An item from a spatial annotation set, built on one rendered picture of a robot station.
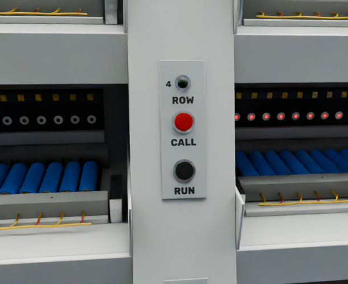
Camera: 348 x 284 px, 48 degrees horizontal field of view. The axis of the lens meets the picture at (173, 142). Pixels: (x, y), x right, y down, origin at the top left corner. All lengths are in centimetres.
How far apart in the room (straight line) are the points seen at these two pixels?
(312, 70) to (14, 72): 27
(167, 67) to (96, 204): 15
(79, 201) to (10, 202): 6
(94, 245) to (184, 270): 8
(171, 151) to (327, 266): 19
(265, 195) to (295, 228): 5
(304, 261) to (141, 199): 17
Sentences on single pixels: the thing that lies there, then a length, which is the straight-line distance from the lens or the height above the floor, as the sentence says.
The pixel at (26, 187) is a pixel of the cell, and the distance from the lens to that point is 44.
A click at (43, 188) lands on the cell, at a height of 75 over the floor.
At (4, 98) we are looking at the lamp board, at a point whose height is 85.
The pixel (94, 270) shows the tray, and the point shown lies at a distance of 37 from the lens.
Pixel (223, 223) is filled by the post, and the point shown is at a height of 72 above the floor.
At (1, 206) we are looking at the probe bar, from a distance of 41.
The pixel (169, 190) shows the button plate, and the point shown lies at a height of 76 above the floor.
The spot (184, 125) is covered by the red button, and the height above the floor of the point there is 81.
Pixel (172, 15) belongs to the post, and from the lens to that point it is 36.
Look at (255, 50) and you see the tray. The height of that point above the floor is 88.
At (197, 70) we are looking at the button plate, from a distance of 35.
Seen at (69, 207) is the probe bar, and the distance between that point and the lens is 40.
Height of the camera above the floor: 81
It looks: 3 degrees down
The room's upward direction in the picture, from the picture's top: 1 degrees counter-clockwise
